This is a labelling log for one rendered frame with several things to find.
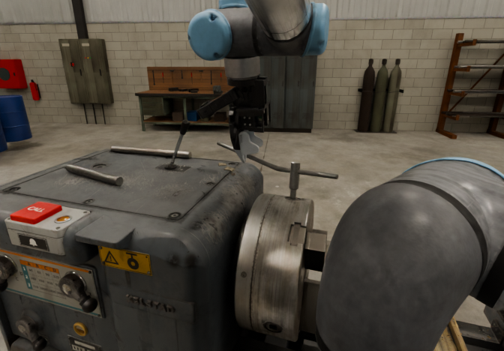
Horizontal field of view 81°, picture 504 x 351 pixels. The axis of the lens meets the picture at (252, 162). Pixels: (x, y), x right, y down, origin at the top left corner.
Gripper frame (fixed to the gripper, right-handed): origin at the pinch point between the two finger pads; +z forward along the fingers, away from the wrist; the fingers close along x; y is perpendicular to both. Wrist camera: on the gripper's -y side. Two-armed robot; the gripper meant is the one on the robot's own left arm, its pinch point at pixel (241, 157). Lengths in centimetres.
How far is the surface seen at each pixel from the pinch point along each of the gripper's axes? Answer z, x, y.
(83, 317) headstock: 24, -35, -27
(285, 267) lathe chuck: 10.0, -23.0, 15.7
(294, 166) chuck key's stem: -0.6, -3.1, 14.0
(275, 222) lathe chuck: 5.8, -15.7, 12.3
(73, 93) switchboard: 142, 496, -614
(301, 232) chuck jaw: 6.9, -16.5, 17.8
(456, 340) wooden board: 41, -9, 55
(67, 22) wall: -14, 551, -617
